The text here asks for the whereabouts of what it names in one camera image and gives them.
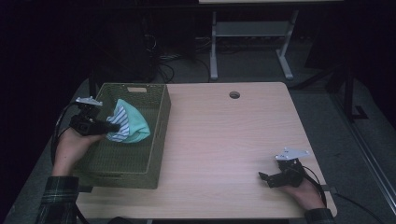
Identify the person's right hand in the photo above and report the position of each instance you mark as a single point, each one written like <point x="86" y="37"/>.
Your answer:
<point x="306" y="196"/>

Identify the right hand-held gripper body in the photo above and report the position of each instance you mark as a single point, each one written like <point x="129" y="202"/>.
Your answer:
<point x="291" y="175"/>

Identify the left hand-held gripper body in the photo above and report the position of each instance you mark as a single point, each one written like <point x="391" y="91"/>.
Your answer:
<point x="85" y="126"/>

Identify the dark metal stand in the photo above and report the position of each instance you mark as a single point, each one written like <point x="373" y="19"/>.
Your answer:
<point x="348" y="90"/>

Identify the person's left hand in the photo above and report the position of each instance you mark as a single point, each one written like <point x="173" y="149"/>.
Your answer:
<point x="68" y="152"/>

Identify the white metal table frame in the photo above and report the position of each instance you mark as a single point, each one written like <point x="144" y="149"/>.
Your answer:
<point x="249" y="28"/>

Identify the green woven basket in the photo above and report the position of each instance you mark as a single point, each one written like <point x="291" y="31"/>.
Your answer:
<point x="134" y="155"/>

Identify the mint green pet shirt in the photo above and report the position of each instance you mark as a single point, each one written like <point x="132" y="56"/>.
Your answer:
<point x="135" y="124"/>

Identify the aluminium floor rail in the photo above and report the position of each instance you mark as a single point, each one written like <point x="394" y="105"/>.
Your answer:
<point x="367" y="155"/>

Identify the grey table edge bracket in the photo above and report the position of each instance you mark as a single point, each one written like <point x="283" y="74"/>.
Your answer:
<point x="330" y="188"/>

